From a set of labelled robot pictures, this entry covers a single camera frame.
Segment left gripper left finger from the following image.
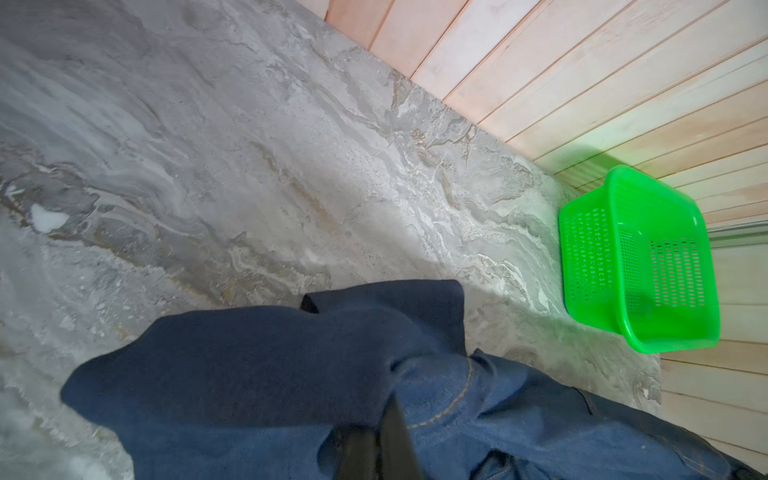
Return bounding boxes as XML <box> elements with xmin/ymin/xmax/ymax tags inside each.
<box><xmin>334</xmin><ymin>427</ymin><xmax>378</xmax><ymax>480</ymax></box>

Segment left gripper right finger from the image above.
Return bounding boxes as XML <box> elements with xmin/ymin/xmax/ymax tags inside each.
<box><xmin>379</xmin><ymin>395</ymin><xmax>424</xmax><ymax>480</ymax></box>

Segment dark blue denim trousers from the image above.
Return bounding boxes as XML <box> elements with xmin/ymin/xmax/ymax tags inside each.
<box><xmin>60</xmin><ymin>280</ymin><xmax>758</xmax><ymax>479</ymax></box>

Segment green plastic basket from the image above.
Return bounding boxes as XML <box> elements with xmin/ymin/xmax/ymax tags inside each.
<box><xmin>558</xmin><ymin>166</ymin><xmax>721</xmax><ymax>354</ymax></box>

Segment right aluminium corner post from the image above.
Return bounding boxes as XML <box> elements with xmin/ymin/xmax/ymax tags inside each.
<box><xmin>709</xmin><ymin>220</ymin><xmax>768</xmax><ymax>249</ymax></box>

